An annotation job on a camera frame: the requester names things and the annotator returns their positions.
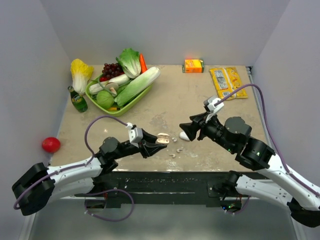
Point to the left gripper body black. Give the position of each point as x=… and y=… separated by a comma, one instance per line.
x=141, y=147

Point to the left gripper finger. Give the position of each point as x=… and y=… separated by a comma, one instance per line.
x=150, y=149
x=148, y=137

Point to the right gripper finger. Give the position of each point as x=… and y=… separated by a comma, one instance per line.
x=193, y=130
x=198, y=118

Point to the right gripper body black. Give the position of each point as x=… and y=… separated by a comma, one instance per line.
x=211, y=129

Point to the beige earbud charging case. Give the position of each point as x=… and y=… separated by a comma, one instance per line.
x=163, y=138

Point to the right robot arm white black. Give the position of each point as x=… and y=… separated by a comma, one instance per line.
x=292, y=192

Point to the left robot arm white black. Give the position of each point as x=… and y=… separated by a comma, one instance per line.
x=41, y=184

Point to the white charging case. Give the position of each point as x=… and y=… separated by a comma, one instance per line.
x=183, y=136

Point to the green plastic basket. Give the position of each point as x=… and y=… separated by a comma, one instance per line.
x=120, y=110

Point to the yellow snack packet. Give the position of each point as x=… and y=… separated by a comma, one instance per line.
x=225, y=80

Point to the long green napa cabbage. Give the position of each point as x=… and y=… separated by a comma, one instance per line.
x=136, y=86

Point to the orange juice box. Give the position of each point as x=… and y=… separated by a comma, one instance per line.
x=193, y=66

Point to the round green cabbage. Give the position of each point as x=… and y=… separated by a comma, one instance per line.
x=104, y=99

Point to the beige mushroom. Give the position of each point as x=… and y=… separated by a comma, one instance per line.
x=112, y=88

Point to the orange carrot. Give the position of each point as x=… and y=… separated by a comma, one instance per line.
x=142, y=64

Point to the white radish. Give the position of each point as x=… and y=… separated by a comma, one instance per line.
x=121, y=80

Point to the red chili pepper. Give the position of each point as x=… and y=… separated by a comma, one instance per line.
x=104, y=79

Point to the green glass bottle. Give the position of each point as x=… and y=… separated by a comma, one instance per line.
x=77, y=100

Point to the purple grapes bunch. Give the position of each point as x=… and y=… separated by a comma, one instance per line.
x=111, y=70

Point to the green lettuce head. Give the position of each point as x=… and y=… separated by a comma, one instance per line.
x=129, y=60

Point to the yellow napa cabbage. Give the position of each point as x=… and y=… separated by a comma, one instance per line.
x=81, y=73

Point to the red tomato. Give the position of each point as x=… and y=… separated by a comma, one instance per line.
x=51, y=145

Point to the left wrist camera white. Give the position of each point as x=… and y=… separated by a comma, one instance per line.
x=135, y=134

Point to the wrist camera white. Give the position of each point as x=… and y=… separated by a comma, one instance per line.
x=212, y=105
x=135, y=134

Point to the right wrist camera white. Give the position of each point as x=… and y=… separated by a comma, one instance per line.
x=212, y=105

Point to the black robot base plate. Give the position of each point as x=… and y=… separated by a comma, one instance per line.
x=165, y=188

